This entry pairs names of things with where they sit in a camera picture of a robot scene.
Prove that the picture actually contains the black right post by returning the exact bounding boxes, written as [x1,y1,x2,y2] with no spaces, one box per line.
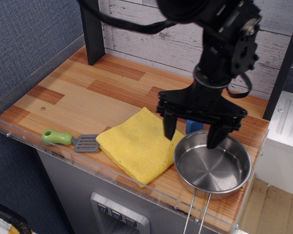
[263,34,293,120]

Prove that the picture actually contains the black left post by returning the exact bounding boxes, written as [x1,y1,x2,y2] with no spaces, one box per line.
[78,0,105,65]

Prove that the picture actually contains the silver dispenser button panel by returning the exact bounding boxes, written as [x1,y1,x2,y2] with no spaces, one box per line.
[90,192,150,234]

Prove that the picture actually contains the clear acrylic table guard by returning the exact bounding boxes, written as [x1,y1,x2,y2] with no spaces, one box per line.
[0,34,269,231]

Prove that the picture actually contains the grey toy fridge cabinet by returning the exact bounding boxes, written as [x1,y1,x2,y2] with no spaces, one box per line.
[38,151,221,234]

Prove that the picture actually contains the blue arch block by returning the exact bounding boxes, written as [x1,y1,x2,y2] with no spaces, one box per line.
[186,119,204,135]

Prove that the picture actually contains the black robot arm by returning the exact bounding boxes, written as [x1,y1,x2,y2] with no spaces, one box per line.
[157,0,261,149]

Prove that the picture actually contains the silver metal pan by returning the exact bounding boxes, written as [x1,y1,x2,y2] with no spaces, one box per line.
[173,130,252,234]

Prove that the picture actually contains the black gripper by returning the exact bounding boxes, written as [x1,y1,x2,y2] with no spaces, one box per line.
[157,81,248,149]

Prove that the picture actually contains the yellow folded cloth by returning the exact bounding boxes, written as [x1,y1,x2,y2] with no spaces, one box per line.
[96,107,184,188]

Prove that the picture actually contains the green handled grey spatula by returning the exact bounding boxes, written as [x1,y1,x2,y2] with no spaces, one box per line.
[42,129,99,153]

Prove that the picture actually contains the black post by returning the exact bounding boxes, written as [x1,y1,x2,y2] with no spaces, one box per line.
[263,34,293,120]
[78,0,105,65]

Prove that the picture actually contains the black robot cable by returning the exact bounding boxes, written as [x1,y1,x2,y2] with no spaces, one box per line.
[78,0,252,98]

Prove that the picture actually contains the yellow black object bottom left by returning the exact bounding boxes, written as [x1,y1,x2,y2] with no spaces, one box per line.
[0,211,33,234]

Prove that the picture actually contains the white toy sink unit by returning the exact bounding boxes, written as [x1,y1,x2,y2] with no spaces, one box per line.
[255,91,293,194]

